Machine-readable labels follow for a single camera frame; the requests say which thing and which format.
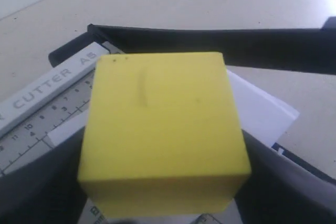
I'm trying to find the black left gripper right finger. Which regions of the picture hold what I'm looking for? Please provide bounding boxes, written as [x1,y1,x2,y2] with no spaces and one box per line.
[235,132,335,223]

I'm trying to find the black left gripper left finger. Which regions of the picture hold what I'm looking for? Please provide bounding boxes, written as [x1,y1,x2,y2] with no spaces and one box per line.
[1,130,87,223]

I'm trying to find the white paper sheet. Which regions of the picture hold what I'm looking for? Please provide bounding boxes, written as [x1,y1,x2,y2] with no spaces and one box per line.
[48,70,299,147]

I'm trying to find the yellow foam cube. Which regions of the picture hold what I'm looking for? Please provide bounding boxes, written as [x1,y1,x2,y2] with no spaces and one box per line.
[78,52,251,218]

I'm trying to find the black cutter blade arm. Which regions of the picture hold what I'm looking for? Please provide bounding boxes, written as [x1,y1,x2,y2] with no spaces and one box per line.
[48,17,335,75]

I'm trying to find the grey paper cutter base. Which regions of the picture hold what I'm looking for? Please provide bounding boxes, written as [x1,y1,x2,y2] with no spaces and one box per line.
[0,41,336,224]

